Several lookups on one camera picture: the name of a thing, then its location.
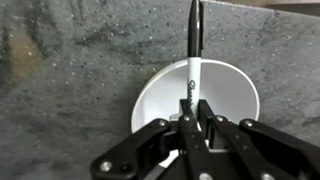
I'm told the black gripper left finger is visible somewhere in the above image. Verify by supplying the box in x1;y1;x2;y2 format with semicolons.
89;99;214;180

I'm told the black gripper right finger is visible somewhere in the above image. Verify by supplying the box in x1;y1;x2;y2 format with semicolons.
198;100;320;180

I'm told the black and white marker pen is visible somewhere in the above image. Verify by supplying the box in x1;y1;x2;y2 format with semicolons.
187;0;203;116

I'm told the white grey bowl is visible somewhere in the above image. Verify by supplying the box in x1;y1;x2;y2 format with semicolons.
131;59;260;132

